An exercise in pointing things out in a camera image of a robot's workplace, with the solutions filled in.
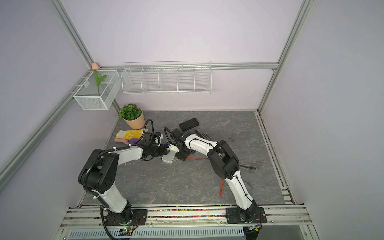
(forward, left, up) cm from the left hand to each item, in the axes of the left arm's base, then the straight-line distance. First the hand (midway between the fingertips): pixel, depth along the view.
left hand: (169, 151), depth 95 cm
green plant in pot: (+24, +25, +10) cm, 36 cm away
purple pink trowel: (+10, +27, -1) cm, 28 cm away
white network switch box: (-4, 0, 0) cm, 4 cm away
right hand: (-2, -8, -2) cm, 9 cm away
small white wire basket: (+26, +46, +28) cm, 59 cm away
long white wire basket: (+41, 0, +28) cm, 49 cm away
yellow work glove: (+17, +30, -2) cm, 34 cm away
